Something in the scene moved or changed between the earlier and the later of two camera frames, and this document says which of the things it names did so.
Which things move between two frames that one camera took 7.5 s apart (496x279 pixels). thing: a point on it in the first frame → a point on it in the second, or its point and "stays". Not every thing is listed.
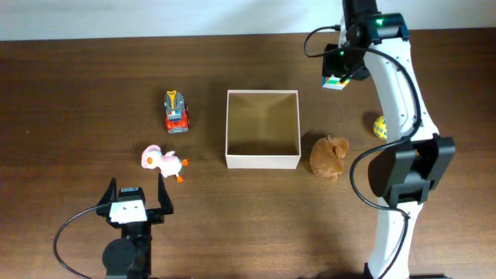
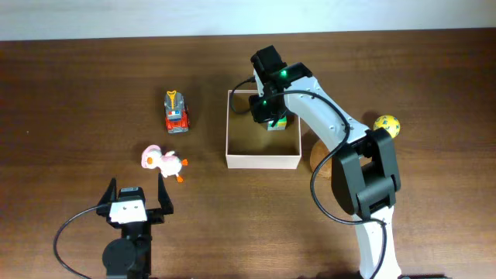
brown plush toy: (327, 154) stays
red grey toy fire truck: (177, 115) stays
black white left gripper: (156, 216) stays
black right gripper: (329, 67) → (259, 115)
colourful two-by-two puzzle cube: (334, 82) → (280, 125)
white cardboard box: (263, 129) stays
